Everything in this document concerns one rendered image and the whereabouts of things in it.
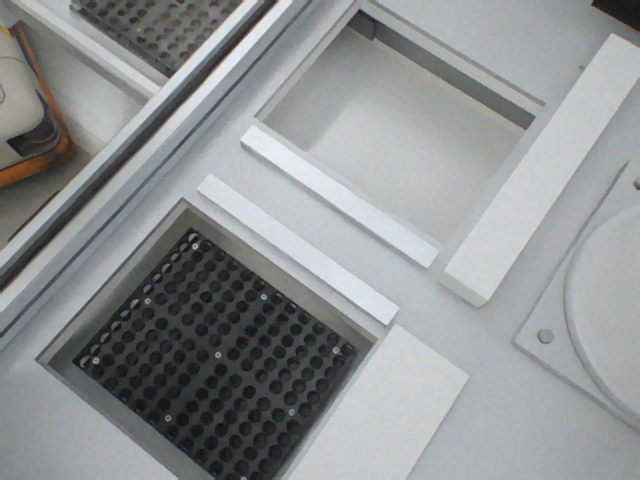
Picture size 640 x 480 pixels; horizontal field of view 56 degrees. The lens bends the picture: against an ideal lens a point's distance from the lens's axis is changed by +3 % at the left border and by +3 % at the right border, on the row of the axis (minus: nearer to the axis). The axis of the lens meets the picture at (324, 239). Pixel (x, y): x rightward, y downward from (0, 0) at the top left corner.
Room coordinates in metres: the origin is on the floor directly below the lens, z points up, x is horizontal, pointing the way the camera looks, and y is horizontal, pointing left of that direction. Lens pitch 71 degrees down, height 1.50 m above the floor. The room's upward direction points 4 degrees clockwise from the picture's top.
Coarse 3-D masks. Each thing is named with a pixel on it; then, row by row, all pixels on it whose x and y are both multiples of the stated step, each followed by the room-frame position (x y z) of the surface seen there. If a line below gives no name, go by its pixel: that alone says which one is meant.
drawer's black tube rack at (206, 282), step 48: (192, 240) 0.20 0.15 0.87; (192, 288) 0.14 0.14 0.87; (240, 288) 0.15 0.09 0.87; (144, 336) 0.09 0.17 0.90; (192, 336) 0.09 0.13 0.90; (240, 336) 0.09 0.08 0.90; (288, 336) 0.10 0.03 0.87; (144, 384) 0.04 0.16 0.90; (192, 384) 0.04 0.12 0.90; (240, 384) 0.04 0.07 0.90; (288, 384) 0.05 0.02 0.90; (192, 432) 0.00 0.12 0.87; (240, 432) 0.00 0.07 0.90; (288, 432) 0.00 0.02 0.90
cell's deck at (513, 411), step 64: (384, 0) 0.48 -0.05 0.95; (448, 0) 0.48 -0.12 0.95; (512, 0) 0.49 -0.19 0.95; (576, 0) 0.49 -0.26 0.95; (512, 64) 0.40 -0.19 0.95; (576, 64) 0.41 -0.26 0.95; (192, 192) 0.23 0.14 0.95; (256, 192) 0.23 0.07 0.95; (576, 192) 0.26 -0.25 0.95; (128, 256) 0.15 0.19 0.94; (384, 256) 0.17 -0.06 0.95; (448, 256) 0.18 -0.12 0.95; (64, 320) 0.09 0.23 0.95; (448, 320) 0.11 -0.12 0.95; (512, 320) 0.12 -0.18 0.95; (0, 384) 0.03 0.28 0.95; (64, 384) 0.03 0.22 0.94; (512, 384) 0.06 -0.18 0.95; (0, 448) -0.02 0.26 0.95; (64, 448) -0.02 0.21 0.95; (128, 448) -0.02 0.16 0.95; (448, 448) 0.00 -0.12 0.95; (512, 448) 0.01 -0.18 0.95; (576, 448) 0.01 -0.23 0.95
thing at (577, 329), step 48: (624, 192) 0.25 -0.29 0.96; (576, 240) 0.20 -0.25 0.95; (624, 240) 0.17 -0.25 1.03; (576, 288) 0.15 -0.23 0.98; (624, 288) 0.13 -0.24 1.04; (528, 336) 0.10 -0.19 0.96; (576, 336) 0.10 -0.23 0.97; (624, 336) 0.10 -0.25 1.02; (576, 384) 0.06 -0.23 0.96; (624, 384) 0.07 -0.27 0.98
